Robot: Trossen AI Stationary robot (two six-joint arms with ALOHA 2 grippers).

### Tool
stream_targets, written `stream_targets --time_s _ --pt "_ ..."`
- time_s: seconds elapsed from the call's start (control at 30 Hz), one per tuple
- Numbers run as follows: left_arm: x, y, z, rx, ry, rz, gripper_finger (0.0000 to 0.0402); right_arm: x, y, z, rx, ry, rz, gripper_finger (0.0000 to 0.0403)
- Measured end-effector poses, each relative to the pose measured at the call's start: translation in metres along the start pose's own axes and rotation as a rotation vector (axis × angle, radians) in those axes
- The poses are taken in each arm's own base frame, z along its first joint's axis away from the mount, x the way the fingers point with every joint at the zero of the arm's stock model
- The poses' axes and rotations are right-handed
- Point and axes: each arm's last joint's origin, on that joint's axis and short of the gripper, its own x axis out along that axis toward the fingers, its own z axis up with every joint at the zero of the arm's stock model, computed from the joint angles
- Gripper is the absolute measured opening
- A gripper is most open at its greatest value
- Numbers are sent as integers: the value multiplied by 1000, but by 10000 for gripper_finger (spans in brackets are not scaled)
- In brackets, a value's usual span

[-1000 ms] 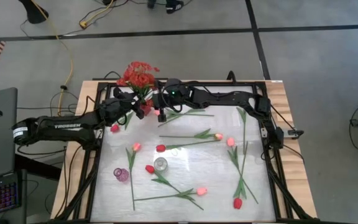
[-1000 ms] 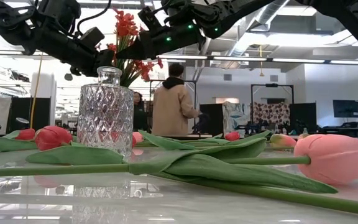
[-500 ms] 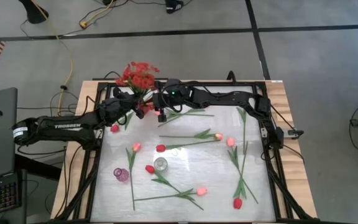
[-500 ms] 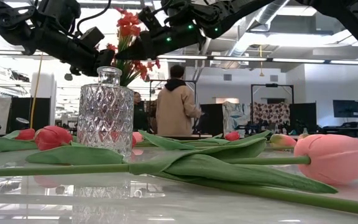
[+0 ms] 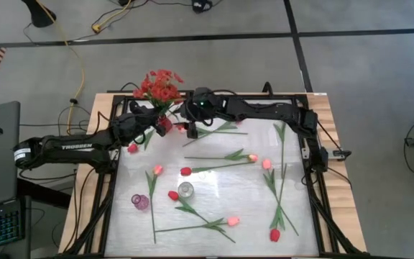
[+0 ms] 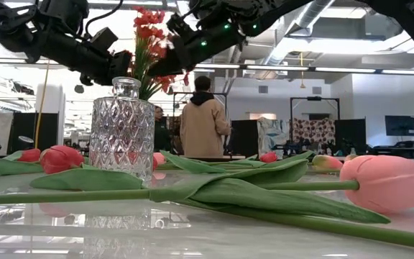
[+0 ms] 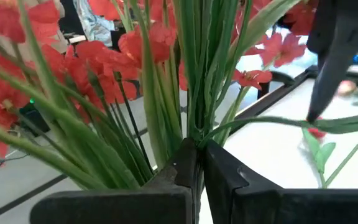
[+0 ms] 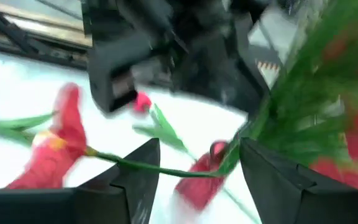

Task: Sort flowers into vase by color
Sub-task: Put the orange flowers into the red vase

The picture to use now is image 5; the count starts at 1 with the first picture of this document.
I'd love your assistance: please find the purple glass vase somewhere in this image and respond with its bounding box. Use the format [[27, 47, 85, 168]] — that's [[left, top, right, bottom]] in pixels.
[[131, 194, 150, 212]]

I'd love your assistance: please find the red glass vase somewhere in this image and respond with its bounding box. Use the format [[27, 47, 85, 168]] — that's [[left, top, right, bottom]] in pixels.
[[157, 115, 175, 134]]

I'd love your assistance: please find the black arched cable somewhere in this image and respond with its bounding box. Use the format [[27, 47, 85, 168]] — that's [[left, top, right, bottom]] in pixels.
[[119, 81, 142, 93]]

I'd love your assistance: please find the yellow extension cable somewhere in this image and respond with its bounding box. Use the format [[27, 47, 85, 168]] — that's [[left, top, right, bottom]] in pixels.
[[34, 0, 86, 135]]

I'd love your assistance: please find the red flower bouquet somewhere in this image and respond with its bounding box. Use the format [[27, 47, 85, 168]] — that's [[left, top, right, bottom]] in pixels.
[[132, 69, 185, 118]]

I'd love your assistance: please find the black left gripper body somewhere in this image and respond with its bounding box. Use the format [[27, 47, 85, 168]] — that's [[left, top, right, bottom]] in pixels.
[[126, 101, 167, 138]]

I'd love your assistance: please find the yellow plug cable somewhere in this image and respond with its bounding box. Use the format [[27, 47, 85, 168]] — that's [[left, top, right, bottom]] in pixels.
[[91, 0, 133, 33]]

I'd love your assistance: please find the clear cut-glass vase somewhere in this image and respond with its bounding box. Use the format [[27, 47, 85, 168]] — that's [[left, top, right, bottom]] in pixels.
[[177, 181, 196, 199]]

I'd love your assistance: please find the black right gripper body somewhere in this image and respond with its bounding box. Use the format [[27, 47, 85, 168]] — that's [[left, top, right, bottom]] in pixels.
[[187, 87, 226, 140]]

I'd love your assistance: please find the black stand base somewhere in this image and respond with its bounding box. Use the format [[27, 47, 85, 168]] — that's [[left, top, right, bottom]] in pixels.
[[20, 0, 58, 29]]

